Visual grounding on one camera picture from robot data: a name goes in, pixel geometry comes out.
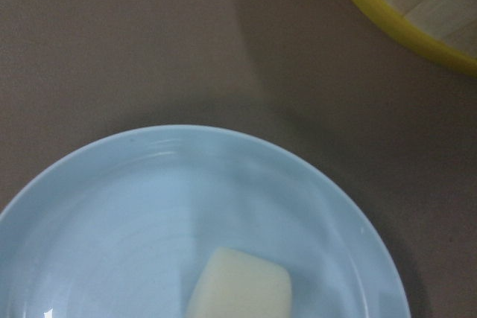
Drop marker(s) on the pale white steamed bun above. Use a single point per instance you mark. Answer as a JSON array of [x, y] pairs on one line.
[[237, 284]]

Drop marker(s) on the light blue plate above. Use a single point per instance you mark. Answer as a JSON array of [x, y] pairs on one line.
[[124, 226]]

